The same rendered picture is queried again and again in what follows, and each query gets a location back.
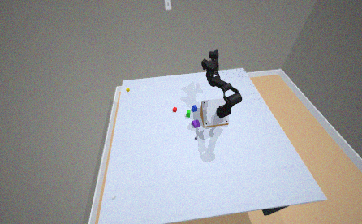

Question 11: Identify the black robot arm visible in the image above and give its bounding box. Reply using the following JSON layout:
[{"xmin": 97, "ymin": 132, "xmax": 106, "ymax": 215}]
[{"xmin": 201, "ymin": 59, "xmax": 242, "ymax": 118}]

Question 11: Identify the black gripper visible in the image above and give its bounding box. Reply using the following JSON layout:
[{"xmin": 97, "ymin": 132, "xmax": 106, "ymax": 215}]
[{"xmin": 209, "ymin": 50, "xmax": 219, "ymax": 71}]

